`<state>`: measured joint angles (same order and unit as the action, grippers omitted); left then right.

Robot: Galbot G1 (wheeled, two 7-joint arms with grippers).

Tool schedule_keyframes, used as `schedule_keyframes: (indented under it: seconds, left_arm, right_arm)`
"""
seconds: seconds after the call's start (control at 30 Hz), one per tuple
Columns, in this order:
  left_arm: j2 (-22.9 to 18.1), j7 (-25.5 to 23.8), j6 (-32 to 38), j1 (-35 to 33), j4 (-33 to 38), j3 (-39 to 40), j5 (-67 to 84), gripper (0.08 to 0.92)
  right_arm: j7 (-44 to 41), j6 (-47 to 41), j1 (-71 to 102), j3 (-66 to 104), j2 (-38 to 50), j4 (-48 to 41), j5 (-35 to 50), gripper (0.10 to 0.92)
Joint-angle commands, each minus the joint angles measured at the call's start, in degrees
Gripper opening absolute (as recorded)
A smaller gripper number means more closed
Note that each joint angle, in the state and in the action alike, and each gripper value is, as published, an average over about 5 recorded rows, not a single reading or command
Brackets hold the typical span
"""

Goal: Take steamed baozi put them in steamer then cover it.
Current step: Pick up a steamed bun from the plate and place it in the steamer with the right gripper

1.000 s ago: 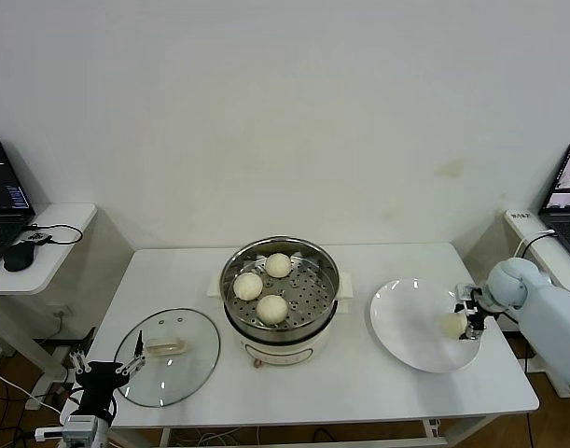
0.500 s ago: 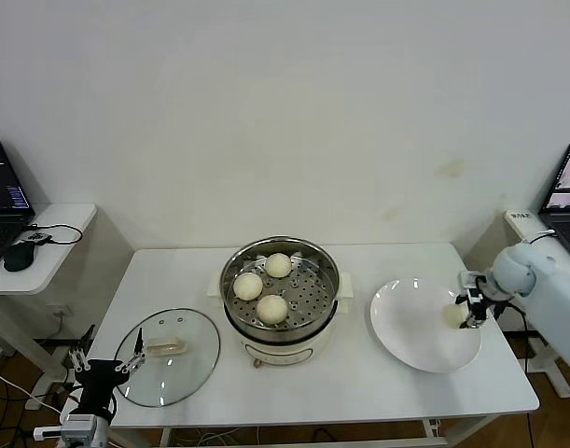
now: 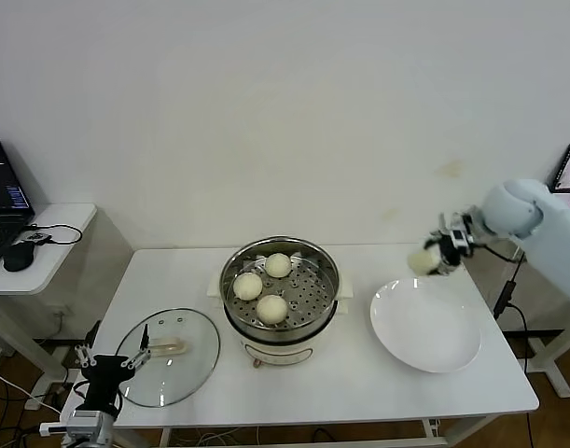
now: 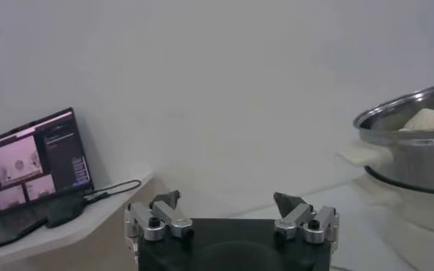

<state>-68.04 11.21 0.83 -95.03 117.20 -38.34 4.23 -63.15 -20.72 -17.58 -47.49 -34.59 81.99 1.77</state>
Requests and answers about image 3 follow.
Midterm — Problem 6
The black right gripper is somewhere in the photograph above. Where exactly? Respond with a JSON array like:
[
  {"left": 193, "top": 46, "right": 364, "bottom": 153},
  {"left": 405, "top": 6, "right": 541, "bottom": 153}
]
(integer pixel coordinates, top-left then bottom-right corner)
[{"left": 424, "top": 206, "right": 490, "bottom": 277}]

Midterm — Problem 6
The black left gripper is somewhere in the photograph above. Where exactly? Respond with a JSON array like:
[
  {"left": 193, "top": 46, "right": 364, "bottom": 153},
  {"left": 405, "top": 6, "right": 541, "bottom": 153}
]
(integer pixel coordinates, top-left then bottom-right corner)
[{"left": 74, "top": 324, "right": 154, "bottom": 413}]

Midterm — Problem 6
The white steamed baozi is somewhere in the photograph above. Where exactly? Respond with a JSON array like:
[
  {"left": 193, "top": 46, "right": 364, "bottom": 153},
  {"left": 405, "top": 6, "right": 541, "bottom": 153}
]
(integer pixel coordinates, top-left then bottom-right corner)
[
  {"left": 407, "top": 249, "right": 440, "bottom": 276},
  {"left": 232, "top": 273, "right": 263, "bottom": 301},
  {"left": 256, "top": 294, "right": 289, "bottom": 326},
  {"left": 265, "top": 252, "right": 294, "bottom": 279}
]

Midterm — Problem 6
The round glass pot lid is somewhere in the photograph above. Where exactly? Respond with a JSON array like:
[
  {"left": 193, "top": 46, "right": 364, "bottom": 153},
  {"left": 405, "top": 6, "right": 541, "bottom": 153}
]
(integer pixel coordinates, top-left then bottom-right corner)
[{"left": 112, "top": 306, "right": 221, "bottom": 408}]

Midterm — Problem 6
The stainless steel steamer pot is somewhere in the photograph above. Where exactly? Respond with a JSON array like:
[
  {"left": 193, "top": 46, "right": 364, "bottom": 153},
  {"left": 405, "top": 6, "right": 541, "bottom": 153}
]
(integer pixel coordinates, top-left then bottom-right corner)
[{"left": 219, "top": 236, "right": 341, "bottom": 330}]

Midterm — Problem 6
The black inline power adapter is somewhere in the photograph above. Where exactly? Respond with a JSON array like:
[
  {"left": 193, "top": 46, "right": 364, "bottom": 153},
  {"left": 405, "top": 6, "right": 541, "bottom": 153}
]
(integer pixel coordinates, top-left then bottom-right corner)
[{"left": 493, "top": 279, "right": 518, "bottom": 321}]

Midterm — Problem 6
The white round plate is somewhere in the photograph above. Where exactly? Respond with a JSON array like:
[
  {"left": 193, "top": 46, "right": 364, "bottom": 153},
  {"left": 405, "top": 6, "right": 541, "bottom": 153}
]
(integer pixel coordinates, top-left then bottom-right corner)
[{"left": 369, "top": 278, "right": 482, "bottom": 374}]

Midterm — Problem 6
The black computer mouse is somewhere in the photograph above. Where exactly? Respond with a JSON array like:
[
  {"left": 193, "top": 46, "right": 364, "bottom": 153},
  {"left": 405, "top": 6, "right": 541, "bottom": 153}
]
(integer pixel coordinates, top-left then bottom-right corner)
[{"left": 3, "top": 242, "right": 36, "bottom": 273}]

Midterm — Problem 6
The white side desk with mouse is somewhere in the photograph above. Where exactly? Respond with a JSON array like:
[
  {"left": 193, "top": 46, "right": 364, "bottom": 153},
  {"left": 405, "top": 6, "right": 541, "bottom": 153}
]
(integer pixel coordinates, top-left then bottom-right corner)
[{"left": 0, "top": 203, "right": 135, "bottom": 412}]

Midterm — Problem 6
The cream electric cooker base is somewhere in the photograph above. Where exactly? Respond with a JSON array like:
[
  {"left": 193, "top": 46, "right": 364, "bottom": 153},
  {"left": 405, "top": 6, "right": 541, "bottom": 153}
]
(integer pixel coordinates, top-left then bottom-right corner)
[{"left": 205, "top": 273, "right": 355, "bottom": 370}]

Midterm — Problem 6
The black laptop with dark screen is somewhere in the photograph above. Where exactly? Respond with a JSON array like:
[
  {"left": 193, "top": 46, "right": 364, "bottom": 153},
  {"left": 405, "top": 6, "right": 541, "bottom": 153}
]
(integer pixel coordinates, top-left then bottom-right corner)
[{"left": 0, "top": 135, "right": 37, "bottom": 276}]

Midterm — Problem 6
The white wall socket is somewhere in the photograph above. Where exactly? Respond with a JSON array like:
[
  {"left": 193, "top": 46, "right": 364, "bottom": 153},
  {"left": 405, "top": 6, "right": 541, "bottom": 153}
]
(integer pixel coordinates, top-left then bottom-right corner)
[{"left": 50, "top": 302, "right": 76, "bottom": 322}]

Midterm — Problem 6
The white floor cable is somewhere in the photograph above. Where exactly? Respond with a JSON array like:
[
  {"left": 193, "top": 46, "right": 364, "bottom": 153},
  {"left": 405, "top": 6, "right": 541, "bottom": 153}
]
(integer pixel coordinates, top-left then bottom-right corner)
[{"left": 0, "top": 363, "right": 64, "bottom": 416}]

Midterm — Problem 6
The black power cable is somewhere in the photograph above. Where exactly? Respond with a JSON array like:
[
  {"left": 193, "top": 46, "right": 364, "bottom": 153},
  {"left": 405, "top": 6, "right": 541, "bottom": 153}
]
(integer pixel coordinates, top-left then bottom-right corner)
[{"left": 507, "top": 251, "right": 537, "bottom": 374}]

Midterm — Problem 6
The white cable bundle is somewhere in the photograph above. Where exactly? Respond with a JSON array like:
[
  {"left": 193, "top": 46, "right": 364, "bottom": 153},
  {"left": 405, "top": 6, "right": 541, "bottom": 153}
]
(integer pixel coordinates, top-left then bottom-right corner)
[{"left": 188, "top": 429, "right": 242, "bottom": 448}]

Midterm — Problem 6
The black cable with usb dongle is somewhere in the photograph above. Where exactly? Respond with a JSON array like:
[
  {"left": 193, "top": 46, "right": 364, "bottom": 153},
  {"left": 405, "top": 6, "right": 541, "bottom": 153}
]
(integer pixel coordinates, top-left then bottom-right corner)
[{"left": 21, "top": 222, "right": 84, "bottom": 247}]

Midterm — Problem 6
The white work table frame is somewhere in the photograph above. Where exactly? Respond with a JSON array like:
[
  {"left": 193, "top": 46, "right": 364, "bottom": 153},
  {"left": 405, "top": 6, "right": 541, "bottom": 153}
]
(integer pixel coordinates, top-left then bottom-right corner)
[{"left": 160, "top": 413, "right": 503, "bottom": 448}]

